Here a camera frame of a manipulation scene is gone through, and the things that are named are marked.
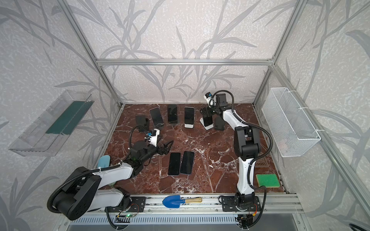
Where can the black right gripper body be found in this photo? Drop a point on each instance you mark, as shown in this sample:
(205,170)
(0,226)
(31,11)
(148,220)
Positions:
(212,110)

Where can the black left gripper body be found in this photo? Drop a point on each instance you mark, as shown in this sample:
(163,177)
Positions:
(150,151)

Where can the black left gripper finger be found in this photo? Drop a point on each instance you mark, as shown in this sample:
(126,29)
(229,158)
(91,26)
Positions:
(162,151)
(166,147)

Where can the dark phone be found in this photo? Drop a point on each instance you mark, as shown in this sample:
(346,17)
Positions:
(207,119)

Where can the black folding stand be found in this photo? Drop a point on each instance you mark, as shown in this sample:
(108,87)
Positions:
(219,123)
(143,123)

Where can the purple-edged phone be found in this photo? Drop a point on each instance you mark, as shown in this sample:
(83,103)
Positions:
(174,164)

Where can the blue-edged phone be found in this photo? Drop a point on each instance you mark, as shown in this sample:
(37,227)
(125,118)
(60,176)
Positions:
(187,162)

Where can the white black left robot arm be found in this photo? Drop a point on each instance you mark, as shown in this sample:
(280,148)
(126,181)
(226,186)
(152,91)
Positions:
(83,190)

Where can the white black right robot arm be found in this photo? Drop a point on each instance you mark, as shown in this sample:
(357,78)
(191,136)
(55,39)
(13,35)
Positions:
(246,143)

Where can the white stand right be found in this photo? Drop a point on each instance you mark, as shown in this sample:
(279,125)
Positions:
(208,124)

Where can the pink-edged phone back left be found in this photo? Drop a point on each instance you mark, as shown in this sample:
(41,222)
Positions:
(156,117)

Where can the brown slotted tray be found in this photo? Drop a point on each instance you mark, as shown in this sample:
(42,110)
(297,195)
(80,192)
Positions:
(262,163)

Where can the green sponge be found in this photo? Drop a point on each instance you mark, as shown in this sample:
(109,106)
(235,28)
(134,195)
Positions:
(268,180)

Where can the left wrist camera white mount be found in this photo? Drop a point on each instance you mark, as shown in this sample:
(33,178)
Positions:
(153,137)

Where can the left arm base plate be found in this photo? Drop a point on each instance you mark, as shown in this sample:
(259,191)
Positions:
(130,204)

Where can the blue trowel wooden handle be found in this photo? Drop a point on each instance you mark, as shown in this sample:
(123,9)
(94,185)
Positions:
(175,201)

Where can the white wire mesh basket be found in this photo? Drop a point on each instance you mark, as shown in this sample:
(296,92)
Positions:
(292,130)

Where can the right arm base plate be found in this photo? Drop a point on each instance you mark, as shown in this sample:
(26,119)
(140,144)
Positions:
(240,203)

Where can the clear plastic wall tray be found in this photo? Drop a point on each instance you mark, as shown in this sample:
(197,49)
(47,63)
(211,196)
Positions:
(46,136)

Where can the aluminium front rail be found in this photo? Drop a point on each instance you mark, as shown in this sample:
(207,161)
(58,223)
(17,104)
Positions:
(212,204)

